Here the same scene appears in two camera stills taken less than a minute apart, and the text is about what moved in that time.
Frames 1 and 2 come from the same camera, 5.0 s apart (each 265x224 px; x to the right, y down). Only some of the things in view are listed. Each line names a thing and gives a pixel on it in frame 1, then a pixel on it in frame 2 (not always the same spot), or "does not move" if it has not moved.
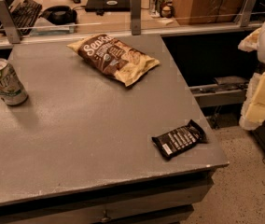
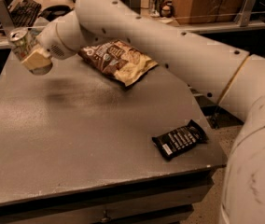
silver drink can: x=6 y=82 to x=23 y=40
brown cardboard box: x=210 y=5 does not move
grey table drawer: x=165 y=201 does not move
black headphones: x=61 y=15 does not move
